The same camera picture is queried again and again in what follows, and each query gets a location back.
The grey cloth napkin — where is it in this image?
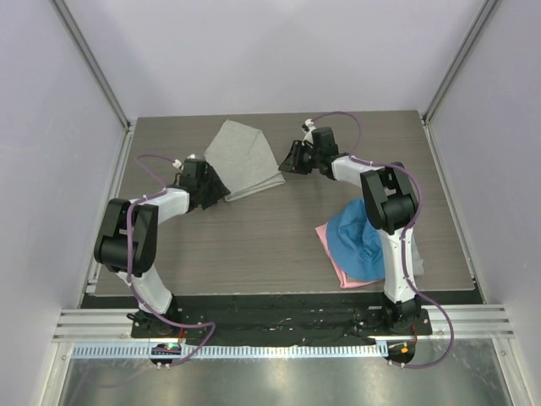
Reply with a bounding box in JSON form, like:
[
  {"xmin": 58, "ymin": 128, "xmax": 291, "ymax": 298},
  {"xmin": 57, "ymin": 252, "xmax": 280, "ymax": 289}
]
[{"xmin": 204, "ymin": 120, "xmax": 285, "ymax": 202}]

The aluminium frame post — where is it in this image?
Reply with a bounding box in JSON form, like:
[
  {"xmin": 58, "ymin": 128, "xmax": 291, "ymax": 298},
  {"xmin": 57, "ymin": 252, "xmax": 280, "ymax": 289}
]
[
  {"xmin": 422, "ymin": 0, "xmax": 501, "ymax": 126},
  {"xmin": 50, "ymin": 0, "xmax": 131, "ymax": 132}
]

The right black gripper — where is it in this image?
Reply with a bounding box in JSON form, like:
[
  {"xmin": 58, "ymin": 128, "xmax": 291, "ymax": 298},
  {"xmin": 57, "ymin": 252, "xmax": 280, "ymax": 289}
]
[{"xmin": 278, "ymin": 140, "xmax": 321, "ymax": 175}]

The pink cloth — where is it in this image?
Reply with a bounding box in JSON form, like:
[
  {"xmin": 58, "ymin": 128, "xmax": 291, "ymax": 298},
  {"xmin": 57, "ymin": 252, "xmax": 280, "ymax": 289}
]
[{"xmin": 315, "ymin": 223, "xmax": 385, "ymax": 289}]

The grey folded cloth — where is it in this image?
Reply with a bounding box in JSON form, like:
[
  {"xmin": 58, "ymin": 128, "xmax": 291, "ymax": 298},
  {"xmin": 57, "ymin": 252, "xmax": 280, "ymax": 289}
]
[{"xmin": 411, "ymin": 235, "xmax": 424, "ymax": 277}]

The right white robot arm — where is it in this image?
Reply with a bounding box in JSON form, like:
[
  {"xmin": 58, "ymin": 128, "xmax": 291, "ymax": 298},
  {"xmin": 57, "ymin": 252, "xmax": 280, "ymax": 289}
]
[{"xmin": 279, "ymin": 120, "xmax": 421, "ymax": 334}]

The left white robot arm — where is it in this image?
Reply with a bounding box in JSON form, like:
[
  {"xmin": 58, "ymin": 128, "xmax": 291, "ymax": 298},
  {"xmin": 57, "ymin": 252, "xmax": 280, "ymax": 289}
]
[{"xmin": 94, "ymin": 154, "xmax": 230, "ymax": 337}]

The white slotted cable duct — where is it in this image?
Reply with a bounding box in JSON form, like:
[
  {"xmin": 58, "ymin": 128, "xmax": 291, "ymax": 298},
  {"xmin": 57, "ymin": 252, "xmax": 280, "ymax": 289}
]
[{"xmin": 72, "ymin": 342, "xmax": 388, "ymax": 359}]

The blue cloth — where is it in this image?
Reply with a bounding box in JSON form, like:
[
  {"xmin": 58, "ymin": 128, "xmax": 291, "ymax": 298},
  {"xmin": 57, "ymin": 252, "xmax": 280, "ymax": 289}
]
[{"xmin": 325, "ymin": 198, "xmax": 385, "ymax": 283}]

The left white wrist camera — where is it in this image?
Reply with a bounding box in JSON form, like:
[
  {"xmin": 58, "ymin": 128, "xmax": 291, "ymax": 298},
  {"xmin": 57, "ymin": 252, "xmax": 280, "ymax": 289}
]
[{"xmin": 172, "ymin": 154, "xmax": 203, "ymax": 171}]

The aluminium front rail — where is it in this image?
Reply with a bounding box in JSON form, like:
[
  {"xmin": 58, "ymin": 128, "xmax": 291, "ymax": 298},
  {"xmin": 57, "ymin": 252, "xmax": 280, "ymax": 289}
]
[{"xmin": 53, "ymin": 304, "xmax": 515, "ymax": 342}]

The left aluminium frame post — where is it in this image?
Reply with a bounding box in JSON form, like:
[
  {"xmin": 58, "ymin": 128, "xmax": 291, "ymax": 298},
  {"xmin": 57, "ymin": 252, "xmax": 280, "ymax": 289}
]
[{"xmin": 50, "ymin": 0, "xmax": 131, "ymax": 132}]

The right aluminium frame post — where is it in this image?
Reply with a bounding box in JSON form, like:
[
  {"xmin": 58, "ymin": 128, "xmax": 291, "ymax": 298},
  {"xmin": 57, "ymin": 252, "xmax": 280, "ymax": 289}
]
[{"xmin": 422, "ymin": 0, "xmax": 501, "ymax": 126}]

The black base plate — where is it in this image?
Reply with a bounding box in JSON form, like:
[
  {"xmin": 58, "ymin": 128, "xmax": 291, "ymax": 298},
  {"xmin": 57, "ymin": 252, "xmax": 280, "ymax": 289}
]
[{"xmin": 127, "ymin": 293, "xmax": 433, "ymax": 347}]

